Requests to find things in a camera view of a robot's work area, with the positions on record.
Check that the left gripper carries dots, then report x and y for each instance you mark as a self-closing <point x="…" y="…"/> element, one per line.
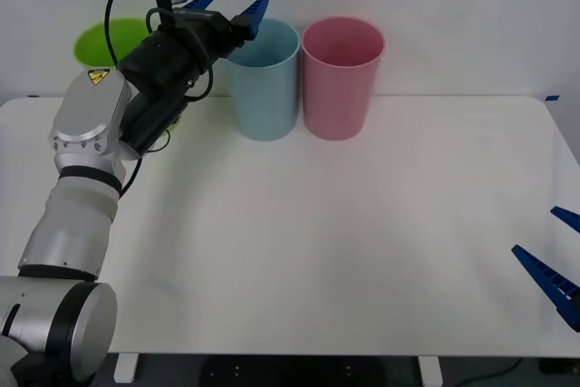
<point x="213" y="33"/>

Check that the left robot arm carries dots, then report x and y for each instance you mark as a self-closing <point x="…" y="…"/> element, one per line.
<point x="86" y="110"/>

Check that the black box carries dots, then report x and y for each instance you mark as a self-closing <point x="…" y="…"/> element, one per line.
<point x="559" y="365"/>

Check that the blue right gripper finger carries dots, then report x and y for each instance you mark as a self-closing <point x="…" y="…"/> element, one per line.
<point x="546" y="280"/>
<point x="568" y="218"/>

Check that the pink plastic bin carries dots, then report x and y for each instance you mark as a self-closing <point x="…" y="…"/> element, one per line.
<point x="337" y="97"/>

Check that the white table leg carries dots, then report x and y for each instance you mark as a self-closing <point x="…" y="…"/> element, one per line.
<point x="125" y="369"/>
<point x="430" y="371"/>

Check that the pale blue plastic bin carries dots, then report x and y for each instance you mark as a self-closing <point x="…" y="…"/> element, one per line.
<point x="267" y="97"/>

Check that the green plastic bin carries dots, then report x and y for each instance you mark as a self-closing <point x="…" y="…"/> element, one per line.
<point x="93" y="47"/>

